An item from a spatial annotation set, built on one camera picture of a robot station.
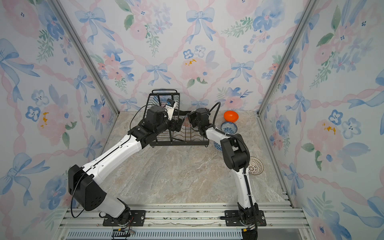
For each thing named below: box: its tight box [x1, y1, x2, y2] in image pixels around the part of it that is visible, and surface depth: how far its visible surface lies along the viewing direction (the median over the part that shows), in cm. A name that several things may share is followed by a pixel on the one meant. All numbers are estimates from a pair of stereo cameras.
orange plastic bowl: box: [223, 110, 239, 123], surface depth 115 cm
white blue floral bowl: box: [220, 121, 238, 134], surface depth 109 cm
